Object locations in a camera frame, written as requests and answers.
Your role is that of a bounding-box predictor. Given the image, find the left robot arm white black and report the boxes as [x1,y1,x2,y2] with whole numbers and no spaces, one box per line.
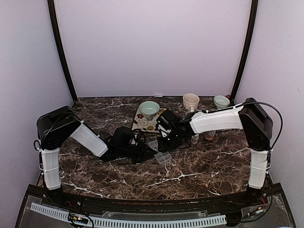
[33,106,156,207]

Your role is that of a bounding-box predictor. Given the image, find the black frame post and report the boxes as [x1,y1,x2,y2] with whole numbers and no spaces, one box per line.
[47,0,78,102]
[230,0,259,101]

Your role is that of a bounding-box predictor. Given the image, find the clear plastic pill organizer box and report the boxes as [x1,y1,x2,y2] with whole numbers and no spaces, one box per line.
[148,140,172,164]

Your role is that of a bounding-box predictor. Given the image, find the left black frame post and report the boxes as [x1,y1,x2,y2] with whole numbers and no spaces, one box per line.
[47,0,78,102]

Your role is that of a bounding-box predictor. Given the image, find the orange pill bottle grey cap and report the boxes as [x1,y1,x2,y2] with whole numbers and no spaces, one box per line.
[205,131,216,141]

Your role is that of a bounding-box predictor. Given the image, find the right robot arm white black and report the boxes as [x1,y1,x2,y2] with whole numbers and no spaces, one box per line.
[156,98,277,206]

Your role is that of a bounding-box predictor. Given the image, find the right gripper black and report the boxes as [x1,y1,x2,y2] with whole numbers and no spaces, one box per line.
[156,130,181,155]

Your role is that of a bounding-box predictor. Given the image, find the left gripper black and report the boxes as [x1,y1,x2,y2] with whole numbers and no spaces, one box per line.
[119,141,157,165]

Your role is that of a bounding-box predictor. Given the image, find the small green bowl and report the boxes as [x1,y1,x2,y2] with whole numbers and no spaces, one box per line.
[213,95,230,109]

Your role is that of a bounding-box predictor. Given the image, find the green ceramic bowl on plate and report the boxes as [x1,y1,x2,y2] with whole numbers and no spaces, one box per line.
[139,101,160,121]

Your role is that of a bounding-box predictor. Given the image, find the square floral ceramic plate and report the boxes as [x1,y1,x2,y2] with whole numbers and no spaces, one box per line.
[132,107,166,134]

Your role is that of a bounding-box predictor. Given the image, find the black front table rail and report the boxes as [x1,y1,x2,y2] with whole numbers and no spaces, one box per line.
[28,186,272,215]

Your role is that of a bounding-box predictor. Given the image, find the white slotted cable duct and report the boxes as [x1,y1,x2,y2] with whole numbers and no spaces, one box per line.
[29,202,227,228]

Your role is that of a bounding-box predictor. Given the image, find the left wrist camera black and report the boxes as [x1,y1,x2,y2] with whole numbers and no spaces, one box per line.
[130,131,146,146]

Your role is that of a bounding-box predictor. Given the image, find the right black frame post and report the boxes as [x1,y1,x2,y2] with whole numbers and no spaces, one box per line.
[230,0,259,101]

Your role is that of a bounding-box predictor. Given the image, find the small white pill bottle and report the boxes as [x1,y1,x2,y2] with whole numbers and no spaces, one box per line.
[190,134,199,144]

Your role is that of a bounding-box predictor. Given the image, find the beige ceramic mug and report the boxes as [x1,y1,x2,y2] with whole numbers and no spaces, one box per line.
[183,93,200,114]

